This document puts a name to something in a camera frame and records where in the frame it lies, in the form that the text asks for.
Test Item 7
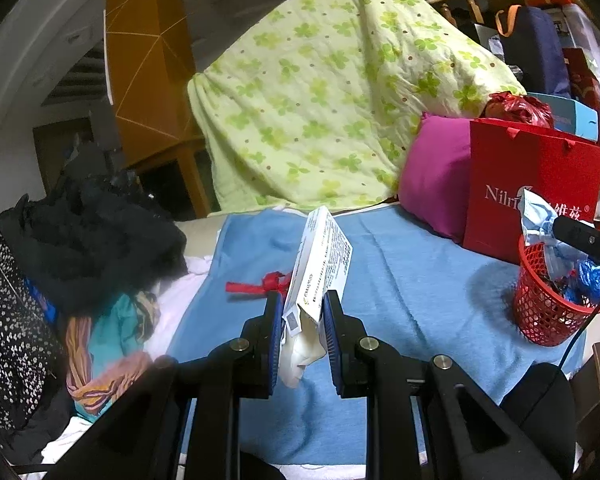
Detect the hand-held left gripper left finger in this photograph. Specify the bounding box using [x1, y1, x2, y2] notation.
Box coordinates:
[50, 290, 285, 480]

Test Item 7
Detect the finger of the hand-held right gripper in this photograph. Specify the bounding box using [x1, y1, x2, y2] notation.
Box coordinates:
[552, 214, 600, 275]

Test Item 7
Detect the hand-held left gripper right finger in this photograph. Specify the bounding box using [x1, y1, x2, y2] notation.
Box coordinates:
[322, 290, 561, 480]

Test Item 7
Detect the blue plastic bag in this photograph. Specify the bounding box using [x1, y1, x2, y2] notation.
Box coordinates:
[565, 260, 600, 306]

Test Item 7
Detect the light blue paper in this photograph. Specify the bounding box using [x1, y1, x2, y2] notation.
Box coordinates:
[517, 187, 591, 281]

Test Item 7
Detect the red ribbon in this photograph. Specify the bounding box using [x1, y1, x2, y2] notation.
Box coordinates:
[225, 270, 293, 295]

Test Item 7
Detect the red plastic mesh basket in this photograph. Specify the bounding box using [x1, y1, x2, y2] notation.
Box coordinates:
[512, 232, 600, 347]

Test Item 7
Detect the orange and white medicine box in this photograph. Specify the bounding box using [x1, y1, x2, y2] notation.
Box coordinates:
[284, 206, 355, 336]

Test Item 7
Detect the blue towel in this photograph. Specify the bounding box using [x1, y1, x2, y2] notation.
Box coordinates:
[167, 207, 586, 466]

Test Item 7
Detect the white bed sheet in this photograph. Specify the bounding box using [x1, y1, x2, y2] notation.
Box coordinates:
[40, 255, 371, 480]

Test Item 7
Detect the red paper gift bag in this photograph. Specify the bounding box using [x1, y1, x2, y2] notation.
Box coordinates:
[462, 119, 600, 266]

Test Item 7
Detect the light blue box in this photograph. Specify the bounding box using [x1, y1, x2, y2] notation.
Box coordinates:
[527, 92, 600, 143]

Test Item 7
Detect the red plastic bag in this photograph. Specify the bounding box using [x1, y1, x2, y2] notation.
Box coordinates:
[482, 92, 556, 131]

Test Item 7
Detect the red gift box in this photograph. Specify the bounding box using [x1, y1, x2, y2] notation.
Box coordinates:
[562, 47, 600, 126]

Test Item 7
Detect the teal cloth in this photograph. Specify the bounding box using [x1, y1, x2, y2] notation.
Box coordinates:
[87, 292, 146, 361]

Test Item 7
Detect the brown box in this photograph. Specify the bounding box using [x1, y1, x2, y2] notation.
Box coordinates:
[570, 340, 600, 461]

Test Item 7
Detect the pink pillow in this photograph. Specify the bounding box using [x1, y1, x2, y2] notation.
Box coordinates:
[397, 112, 473, 241]

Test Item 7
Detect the orange striped scarf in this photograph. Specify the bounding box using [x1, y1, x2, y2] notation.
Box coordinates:
[65, 290, 161, 411]

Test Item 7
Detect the black lace garment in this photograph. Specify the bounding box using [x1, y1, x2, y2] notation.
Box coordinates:
[0, 145, 188, 311]

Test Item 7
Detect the clear plastic package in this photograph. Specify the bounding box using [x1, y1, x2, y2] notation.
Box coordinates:
[555, 2, 600, 61]

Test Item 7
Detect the green clover print blanket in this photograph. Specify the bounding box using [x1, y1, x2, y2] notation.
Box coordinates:
[187, 0, 528, 211]

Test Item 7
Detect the black white floral garment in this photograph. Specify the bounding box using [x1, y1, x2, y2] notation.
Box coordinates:
[0, 220, 68, 431]

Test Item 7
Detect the dark wooden door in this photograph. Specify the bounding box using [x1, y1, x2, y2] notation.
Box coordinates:
[32, 117, 93, 191]

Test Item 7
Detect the orange wooden cabinet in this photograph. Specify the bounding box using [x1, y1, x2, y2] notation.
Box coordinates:
[104, 0, 221, 216]

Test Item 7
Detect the ceiling air vent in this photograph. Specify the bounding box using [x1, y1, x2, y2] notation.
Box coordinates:
[42, 55, 106, 106]

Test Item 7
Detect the black cable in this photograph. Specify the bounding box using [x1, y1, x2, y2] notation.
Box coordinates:
[559, 272, 600, 368]

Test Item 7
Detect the navy bag with orange handles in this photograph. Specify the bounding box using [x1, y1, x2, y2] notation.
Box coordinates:
[495, 5, 573, 98]

